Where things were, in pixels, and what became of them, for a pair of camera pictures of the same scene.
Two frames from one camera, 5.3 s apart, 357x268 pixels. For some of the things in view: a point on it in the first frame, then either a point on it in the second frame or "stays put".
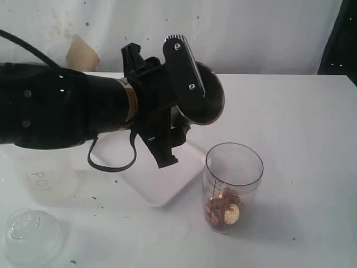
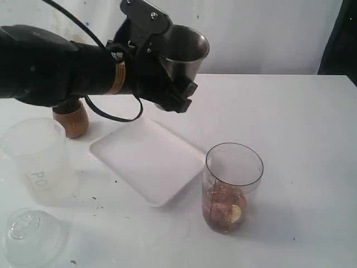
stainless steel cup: [209, 109] to [183, 50]
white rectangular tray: [155, 185] stays put
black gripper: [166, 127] to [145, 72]
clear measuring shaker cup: [232, 176] stays put
